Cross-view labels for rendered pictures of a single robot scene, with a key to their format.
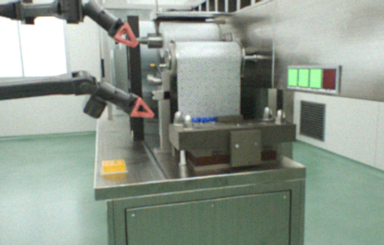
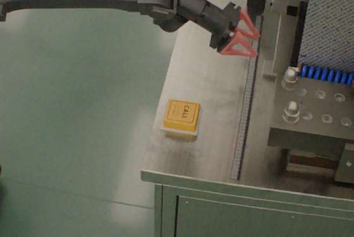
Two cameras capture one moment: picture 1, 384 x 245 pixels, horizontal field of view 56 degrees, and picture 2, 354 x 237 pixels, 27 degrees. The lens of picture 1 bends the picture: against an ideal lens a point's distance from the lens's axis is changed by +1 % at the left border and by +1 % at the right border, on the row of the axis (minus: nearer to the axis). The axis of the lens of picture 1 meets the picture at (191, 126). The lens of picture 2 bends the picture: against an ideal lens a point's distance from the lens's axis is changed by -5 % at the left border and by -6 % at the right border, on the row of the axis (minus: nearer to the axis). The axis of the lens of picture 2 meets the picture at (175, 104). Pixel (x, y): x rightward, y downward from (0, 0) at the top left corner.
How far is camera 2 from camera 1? 97 cm
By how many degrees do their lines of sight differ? 42
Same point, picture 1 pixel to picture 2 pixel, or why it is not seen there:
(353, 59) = not seen: outside the picture
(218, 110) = not seen: outside the picture
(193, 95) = (327, 38)
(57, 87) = (116, 4)
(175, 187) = (246, 193)
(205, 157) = (305, 157)
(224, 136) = (336, 145)
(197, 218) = (268, 222)
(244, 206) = (334, 226)
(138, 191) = (196, 186)
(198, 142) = (297, 143)
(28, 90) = (78, 4)
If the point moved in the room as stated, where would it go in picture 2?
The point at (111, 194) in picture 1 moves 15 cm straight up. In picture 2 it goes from (161, 180) to (162, 134)
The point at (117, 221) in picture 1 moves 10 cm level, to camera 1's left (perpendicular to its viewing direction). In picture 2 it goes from (166, 203) to (126, 188)
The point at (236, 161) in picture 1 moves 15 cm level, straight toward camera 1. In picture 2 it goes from (342, 177) to (313, 227)
